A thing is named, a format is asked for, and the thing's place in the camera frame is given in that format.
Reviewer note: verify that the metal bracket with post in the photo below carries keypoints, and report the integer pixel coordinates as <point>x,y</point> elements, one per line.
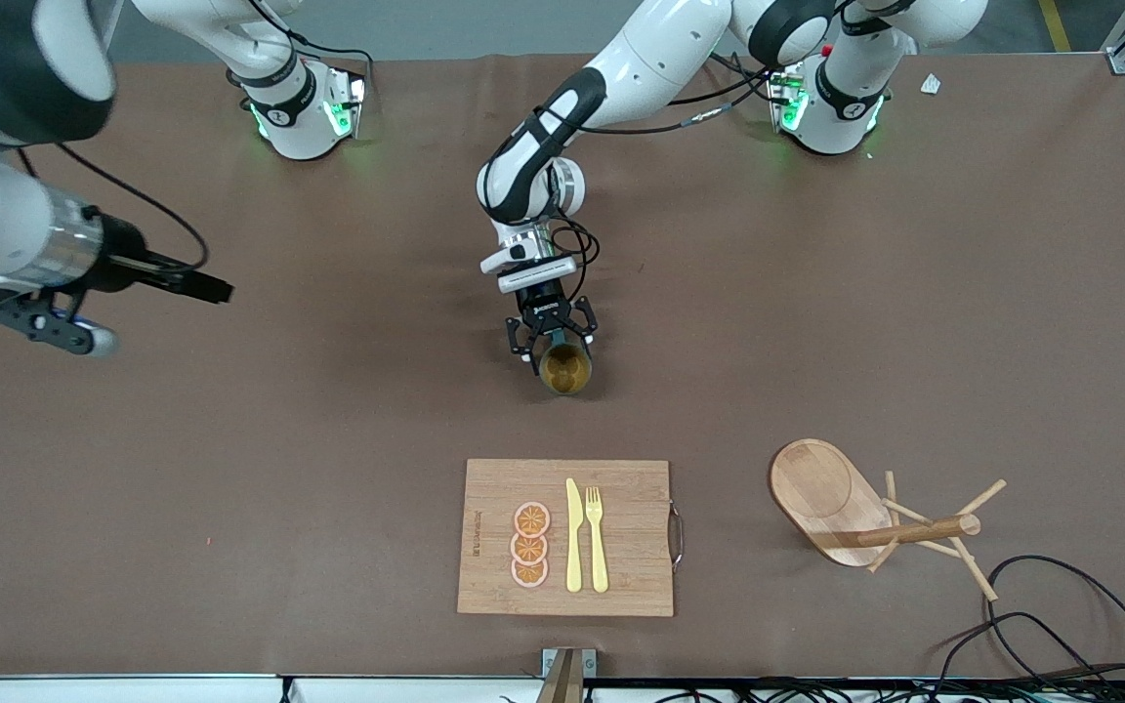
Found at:
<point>567,674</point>

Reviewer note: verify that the dark green ribbed cup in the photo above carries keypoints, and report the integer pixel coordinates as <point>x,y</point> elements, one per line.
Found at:
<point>564,369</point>

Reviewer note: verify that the white table edge strip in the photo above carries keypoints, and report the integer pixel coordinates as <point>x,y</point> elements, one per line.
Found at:
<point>133,689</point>

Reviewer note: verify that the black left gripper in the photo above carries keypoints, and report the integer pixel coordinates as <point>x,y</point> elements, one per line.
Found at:
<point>543,302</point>

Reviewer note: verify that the yellow plastic knife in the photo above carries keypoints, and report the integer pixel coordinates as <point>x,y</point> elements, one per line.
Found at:
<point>573,537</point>

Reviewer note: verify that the orange slice toy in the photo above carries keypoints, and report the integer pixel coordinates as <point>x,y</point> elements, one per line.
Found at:
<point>529,574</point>
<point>528,550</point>
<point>531,518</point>

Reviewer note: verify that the wooden mug tree rack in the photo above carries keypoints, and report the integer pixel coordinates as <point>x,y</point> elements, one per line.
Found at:
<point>821,488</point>

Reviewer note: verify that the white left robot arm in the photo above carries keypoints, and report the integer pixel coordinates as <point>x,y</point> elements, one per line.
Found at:
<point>660,49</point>

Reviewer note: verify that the white paper scrap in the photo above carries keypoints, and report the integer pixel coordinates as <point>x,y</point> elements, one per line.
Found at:
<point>931,84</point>

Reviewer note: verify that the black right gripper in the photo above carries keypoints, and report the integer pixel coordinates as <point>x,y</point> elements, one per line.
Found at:
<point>123,262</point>

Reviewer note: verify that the yellow plastic fork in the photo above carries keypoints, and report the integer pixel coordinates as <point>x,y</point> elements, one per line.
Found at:
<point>598,547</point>

